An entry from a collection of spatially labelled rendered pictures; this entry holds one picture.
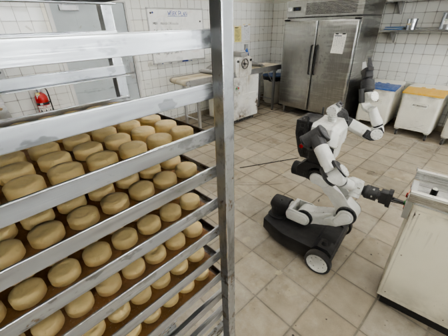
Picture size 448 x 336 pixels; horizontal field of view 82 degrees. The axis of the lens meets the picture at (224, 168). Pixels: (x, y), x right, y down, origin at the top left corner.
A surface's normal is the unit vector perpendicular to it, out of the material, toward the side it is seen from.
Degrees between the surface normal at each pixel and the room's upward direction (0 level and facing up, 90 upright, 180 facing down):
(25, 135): 90
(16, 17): 90
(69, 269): 0
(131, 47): 90
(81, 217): 0
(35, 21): 90
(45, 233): 0
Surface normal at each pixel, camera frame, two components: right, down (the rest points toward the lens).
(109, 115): 0.71, 0.33
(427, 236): -0.63, 0.40
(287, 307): -0.03, -0.87
